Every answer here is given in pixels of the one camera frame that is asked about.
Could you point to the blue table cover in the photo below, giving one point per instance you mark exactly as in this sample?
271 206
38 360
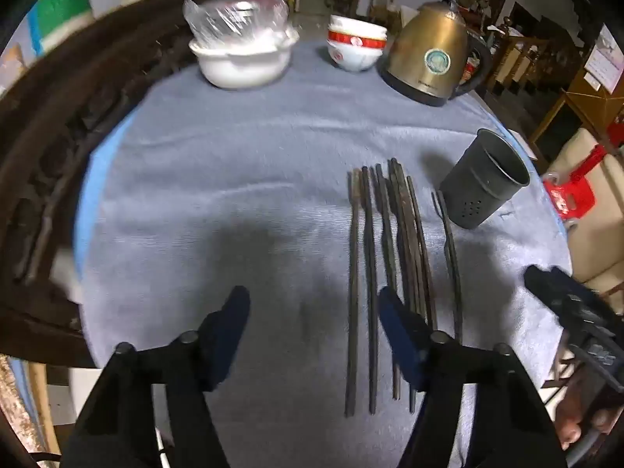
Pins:
90 195

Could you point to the wooden staircase railing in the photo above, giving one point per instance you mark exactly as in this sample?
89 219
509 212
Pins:
531 53

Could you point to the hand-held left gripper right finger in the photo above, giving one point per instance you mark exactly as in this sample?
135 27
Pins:
399 336

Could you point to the grey metal chopstick holder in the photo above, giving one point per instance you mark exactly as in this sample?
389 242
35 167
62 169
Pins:
477 190

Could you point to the white ceramic pot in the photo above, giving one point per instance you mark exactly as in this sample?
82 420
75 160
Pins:
241 66

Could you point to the clear plastic bag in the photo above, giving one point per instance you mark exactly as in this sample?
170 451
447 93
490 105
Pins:
234 17

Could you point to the wall calendar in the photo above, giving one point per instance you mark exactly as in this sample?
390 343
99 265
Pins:
604 58

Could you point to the white bowl red band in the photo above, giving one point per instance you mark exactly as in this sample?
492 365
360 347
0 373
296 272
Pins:
351 58
358 27

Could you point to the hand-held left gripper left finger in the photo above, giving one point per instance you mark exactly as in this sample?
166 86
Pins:
231 331

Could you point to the grey towel cloth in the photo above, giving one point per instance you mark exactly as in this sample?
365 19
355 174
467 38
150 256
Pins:
243 180

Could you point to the row of dark chopsticks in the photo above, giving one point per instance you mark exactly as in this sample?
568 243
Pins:
369 263

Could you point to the cream armchair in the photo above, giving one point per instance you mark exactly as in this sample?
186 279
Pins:
599 234

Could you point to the red plastic stool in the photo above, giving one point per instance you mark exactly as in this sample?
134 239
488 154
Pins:
570 197

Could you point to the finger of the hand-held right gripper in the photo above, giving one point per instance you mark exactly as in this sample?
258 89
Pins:
548 282

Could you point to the person's right hand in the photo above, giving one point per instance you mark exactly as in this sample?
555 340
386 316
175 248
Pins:
580 419

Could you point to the gold electric kettle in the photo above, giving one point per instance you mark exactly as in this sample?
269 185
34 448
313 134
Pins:
429 53

